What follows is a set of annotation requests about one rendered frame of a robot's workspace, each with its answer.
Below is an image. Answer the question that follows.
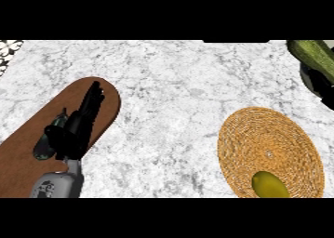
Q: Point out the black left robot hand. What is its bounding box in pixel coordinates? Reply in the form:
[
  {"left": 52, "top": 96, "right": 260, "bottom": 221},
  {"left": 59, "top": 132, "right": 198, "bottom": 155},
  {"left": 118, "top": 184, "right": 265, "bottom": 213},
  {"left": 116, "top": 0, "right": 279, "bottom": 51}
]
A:
[{"left": 43, "top": 80, "right": 107, "bottom": 162}]

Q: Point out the brown oval placemat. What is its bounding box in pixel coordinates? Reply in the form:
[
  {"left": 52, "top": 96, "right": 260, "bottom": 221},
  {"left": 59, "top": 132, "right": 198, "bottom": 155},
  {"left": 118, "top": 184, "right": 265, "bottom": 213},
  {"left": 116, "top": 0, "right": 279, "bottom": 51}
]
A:
[{"left": 0, "top": 76, "right": 123, "bottom": 199}]

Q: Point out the woven wicker round bowl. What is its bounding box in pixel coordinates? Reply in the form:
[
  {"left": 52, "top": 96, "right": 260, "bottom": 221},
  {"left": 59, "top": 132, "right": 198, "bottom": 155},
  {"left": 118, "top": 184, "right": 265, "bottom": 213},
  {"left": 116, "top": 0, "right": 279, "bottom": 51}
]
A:
[{"left": 216, "top": 106, "right": 325, "bottom": 199}]

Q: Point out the black white patterned tile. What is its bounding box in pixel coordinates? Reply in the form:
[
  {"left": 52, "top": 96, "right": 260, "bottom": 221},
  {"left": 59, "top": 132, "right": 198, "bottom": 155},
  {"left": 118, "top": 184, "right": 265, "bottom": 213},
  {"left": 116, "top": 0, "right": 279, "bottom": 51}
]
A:
[{"left": 0, "top": 40, "right": 25, "bottom": 89}]

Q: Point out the yellow green fruit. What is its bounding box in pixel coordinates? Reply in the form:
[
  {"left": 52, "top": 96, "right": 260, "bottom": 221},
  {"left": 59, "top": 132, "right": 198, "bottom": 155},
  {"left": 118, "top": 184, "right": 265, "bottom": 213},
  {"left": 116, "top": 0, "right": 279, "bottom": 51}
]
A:
[{"left": 250, "top": 170, "right": 291, "bottom": 199}]

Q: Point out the black plant pot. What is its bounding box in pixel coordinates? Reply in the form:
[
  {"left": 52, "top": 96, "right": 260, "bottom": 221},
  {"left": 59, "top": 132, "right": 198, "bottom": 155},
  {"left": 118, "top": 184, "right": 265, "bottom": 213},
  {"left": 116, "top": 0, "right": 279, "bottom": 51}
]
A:
[{"left": 299, "top": 41, "right": 334, "bottom": 112}]

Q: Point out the green plant leaf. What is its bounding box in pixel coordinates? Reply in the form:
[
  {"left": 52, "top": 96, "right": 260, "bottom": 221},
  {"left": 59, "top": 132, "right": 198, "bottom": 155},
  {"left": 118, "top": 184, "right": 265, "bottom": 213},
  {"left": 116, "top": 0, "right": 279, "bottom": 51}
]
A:
[{"left": 285, "top": 40, "right": 334, "bottom": 87}]

